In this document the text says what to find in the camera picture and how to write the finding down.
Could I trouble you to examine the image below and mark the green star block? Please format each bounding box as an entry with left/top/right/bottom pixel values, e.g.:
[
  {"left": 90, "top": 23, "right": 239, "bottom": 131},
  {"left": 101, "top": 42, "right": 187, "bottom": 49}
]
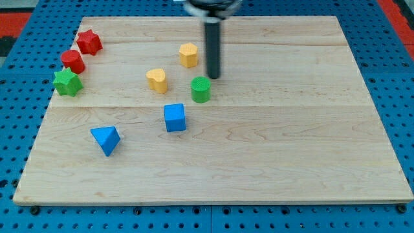
[{"left": 52, "top": 68, "right": 83, "bottom": 97}]

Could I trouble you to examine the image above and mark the yellow heart block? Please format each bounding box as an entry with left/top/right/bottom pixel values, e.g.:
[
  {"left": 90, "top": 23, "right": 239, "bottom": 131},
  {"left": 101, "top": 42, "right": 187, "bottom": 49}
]
[{"left": 146, "top": 69, "right": 168, "bottom": 94}]

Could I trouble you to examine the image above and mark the blue cube block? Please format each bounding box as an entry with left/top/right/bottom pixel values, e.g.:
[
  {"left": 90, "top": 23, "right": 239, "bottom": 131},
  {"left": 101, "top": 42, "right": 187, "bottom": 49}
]
[{"left": 164, "top": 104, "right": 186, "bottom": 132}]

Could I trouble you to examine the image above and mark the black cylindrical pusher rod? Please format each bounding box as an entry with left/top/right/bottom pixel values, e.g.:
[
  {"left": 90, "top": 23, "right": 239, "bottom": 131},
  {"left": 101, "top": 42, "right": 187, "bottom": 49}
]
[{"left": 204, "top": 22, "right": 221, "bottom": 79}]

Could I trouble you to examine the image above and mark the red star block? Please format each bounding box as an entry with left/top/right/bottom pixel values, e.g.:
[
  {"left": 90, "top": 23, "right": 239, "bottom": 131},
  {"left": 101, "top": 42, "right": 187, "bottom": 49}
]
[{"left": 76, "top": 29, "right": 103, "bottom": 56}]

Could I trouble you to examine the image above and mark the light wooden board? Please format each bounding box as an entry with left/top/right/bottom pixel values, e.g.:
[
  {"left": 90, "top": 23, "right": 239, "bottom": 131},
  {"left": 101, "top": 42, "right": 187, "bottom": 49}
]
[{"left": 13, "top": 16, "right": 413, "bottom": 206}]

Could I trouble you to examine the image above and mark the red cylinder block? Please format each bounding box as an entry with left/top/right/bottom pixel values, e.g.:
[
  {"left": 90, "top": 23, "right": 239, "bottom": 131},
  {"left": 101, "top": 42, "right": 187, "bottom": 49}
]
[{"left": 61, "top": 50, "right": 85, "bottom": 74}]

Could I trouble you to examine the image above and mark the yellow hexagon block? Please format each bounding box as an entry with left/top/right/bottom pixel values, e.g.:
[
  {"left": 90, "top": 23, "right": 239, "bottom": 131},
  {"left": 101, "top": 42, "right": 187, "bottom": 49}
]
[{"left": 179, "top": 43, "right": 198, "bottom": 68}]

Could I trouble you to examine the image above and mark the blue triangle block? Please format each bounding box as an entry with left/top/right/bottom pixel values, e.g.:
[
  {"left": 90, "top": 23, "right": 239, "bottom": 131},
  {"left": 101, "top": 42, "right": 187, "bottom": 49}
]
[{"left": 90, "top": 126, "right": 120, "bottom": 157}]

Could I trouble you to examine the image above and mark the green cylinder block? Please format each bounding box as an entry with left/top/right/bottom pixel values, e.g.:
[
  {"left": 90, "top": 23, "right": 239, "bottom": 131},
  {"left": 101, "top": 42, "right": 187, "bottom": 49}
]
[{"left": 191, "top": 76, "right": 211, "bottom": 103}]

